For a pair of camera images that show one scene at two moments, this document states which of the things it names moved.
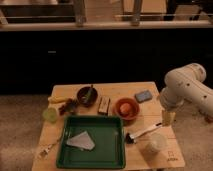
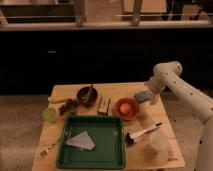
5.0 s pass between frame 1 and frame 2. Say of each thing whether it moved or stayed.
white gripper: moved
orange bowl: stayed
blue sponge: stayed
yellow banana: stayed
